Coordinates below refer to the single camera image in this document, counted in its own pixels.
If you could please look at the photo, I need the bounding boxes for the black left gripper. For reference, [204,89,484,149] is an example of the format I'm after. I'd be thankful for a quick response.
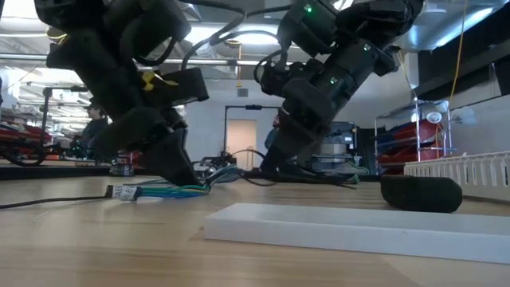
[45,29,210,187]

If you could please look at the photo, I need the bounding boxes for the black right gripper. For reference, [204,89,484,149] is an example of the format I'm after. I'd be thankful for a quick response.
[254,51,359,173]

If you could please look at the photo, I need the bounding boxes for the yellow wire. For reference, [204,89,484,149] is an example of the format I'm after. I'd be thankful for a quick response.
[159,186,212,195]

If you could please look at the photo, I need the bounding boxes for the white cable label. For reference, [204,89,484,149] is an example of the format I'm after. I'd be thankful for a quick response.
[111,184,141,202]

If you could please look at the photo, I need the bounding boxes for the white duct cover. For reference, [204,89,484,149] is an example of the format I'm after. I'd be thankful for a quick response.
[203,202,510,266]

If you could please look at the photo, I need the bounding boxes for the thin dark brown wire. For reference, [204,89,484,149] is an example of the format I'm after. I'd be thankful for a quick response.
[0,194,111,210]

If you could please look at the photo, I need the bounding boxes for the small black rounded block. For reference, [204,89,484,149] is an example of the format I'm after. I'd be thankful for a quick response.
[380,174,464,214]

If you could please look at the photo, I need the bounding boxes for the white slotted wiring duct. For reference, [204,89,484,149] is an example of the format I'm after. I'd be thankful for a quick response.
[403,151,510,202]

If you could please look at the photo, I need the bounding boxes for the person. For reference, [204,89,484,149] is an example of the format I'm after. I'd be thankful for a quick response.
[77,98,112,160]
[264,115,282,151]

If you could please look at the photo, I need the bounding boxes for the clear safety glasses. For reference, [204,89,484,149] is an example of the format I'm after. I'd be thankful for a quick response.
[190,159,220,179]

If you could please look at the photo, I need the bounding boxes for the grey metal machine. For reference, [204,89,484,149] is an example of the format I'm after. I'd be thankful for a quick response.
[314,121,359,171]

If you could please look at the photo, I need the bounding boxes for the long ceiling strip light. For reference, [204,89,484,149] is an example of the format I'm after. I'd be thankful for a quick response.
[0,53,280,68]

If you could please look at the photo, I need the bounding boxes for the red storage bin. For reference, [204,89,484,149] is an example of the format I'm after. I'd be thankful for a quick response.
[380,147,439,164]
[392,121,439,141]

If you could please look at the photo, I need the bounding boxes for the metal shelf rack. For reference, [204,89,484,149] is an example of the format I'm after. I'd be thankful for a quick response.
[373,99,453,176]

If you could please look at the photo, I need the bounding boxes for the black background station frame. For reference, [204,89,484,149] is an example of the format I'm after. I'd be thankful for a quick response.
[222,104,282,171]
[41,85,91,160]

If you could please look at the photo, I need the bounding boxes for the yellow hanging ceiling cord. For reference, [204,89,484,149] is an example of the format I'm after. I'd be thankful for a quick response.
[233,39,244,88]

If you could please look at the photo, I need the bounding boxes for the thin yellow cord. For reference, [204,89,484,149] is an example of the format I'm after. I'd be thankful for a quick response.
[449,0,469,105]

